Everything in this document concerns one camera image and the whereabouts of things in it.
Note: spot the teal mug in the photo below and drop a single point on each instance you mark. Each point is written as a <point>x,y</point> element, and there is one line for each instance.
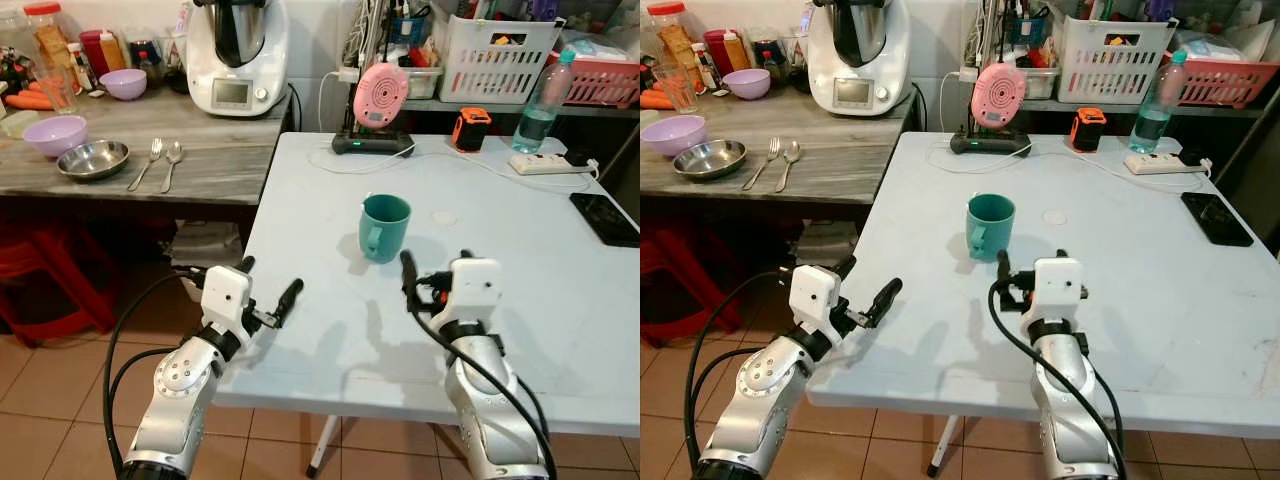
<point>990,230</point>
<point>385,232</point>

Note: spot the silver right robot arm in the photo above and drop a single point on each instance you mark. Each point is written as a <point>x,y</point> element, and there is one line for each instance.
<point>1075,420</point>
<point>490,420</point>

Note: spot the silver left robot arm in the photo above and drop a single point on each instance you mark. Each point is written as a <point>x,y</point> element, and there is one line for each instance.
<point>752,395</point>
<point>175,392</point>

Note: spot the white power strip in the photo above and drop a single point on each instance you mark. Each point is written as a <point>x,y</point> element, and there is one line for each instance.
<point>545,163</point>
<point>1160,163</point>

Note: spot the black stand base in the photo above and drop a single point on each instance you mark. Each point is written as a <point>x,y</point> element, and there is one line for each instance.
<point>990,144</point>
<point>372,144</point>

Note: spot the orange and black device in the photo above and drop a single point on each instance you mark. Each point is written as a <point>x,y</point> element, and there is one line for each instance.
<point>470,130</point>
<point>1088,130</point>

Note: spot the steel spoon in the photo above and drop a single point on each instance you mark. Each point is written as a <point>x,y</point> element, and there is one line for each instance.
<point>174,151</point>
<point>792,150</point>

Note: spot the steel fork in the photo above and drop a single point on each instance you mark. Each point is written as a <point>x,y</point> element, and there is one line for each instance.
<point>772,148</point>
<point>154,149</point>

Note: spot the black smartphone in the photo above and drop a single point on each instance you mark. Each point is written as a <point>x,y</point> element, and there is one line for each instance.
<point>606,220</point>
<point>1216,219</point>

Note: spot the white table leg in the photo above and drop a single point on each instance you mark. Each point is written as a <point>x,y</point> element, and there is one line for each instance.
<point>942,448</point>
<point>322,448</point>

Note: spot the clear water bottle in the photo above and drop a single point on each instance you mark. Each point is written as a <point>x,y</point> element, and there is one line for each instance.
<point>1155,110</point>
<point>540,110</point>

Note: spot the pink round fan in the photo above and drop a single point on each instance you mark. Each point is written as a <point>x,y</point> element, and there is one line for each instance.
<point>998,96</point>
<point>380,96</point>

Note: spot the red plastic stool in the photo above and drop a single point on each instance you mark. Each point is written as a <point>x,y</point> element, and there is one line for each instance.
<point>680,295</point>
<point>55,285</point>

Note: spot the clear plastic container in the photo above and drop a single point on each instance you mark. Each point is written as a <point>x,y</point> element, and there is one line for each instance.
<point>422,82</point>
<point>1040,82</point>

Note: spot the round steel dish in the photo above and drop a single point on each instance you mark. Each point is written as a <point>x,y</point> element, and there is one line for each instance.
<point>93,160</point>
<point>709,159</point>

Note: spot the white kitchen machine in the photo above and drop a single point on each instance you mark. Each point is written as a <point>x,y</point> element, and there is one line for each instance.
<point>860,75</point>
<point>238,75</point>

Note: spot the white plastic basket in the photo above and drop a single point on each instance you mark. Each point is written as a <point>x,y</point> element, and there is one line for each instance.
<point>495,65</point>
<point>1112,65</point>

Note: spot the small purple plastic bowl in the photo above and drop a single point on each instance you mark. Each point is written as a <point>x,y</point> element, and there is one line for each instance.
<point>124,84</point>
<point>747,84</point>

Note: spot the large purple plastic bowl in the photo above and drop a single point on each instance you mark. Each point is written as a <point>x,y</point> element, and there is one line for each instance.
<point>673,134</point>
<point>55,135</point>

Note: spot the jar with blue label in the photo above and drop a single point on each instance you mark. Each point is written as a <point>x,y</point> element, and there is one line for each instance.
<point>146,62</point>
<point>768,62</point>

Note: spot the red plastic basket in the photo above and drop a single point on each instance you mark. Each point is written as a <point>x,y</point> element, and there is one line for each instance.
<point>1225,85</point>
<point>605,85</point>

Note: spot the orange sauce bottle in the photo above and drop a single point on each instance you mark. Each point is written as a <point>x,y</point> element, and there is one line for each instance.
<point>738,52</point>
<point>113,52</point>

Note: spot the orange carrot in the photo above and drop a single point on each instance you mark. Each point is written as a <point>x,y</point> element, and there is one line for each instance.
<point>28,101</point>
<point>655,100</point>

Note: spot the clear drinking glass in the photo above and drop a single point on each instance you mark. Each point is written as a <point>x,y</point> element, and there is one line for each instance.
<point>678,90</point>
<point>57,90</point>

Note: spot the small white-capped bottle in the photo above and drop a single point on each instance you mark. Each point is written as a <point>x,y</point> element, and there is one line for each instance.
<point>82,70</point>
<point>703,68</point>

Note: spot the red plastic canister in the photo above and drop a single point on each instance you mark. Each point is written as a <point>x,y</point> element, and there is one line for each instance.
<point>714,48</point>
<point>90,50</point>

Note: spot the cracker jar with red lid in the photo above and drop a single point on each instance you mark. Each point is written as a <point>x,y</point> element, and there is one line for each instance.
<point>672,38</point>
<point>48,38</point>

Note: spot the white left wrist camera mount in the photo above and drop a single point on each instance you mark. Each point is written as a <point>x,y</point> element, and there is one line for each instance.
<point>813,295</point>
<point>225,292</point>

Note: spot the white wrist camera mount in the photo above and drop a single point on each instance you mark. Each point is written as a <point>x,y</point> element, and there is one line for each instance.
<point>225,292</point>
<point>475,290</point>
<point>813,295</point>
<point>1060,290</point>

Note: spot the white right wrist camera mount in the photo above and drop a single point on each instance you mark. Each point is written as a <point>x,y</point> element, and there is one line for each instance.
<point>475,290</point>
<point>1060,290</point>

